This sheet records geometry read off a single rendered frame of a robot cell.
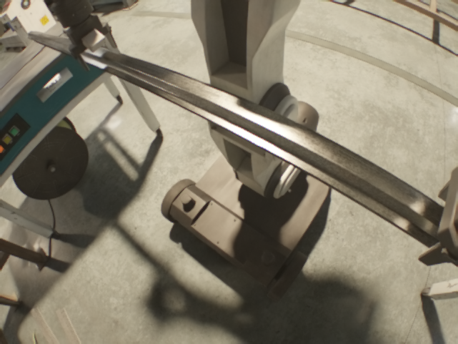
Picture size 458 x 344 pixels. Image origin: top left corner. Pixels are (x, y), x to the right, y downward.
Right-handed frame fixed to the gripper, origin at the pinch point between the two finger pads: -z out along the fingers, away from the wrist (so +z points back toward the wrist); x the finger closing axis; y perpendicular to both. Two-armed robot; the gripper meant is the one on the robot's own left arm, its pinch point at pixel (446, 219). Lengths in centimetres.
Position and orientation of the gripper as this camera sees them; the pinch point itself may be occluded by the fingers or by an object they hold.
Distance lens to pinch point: 35.5
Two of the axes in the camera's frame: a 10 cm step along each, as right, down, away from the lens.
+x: -6.1, 7.4, -3.0
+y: 7.8, 4.8, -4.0
